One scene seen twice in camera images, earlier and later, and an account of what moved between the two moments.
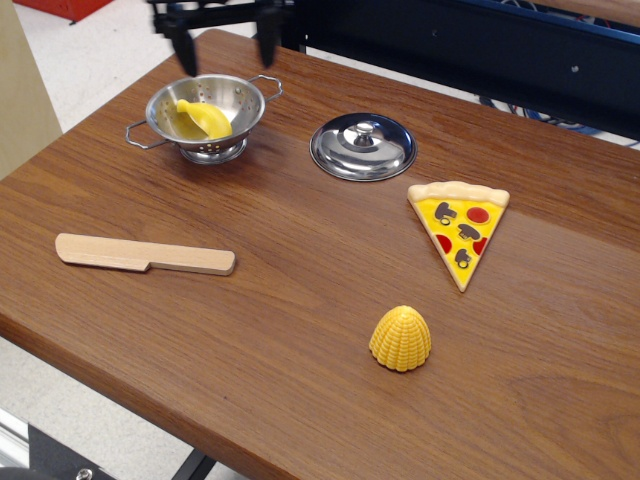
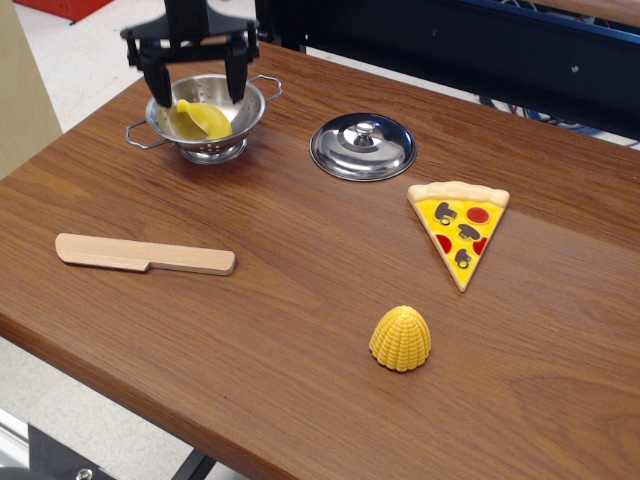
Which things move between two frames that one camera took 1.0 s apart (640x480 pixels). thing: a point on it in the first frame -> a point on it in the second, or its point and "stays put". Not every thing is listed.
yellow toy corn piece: x=401 y=339 stays put
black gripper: x=199 y=13 -> x=190 y=30
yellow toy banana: x=211 y=120 stays put
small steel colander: x=240 y=102 stays put
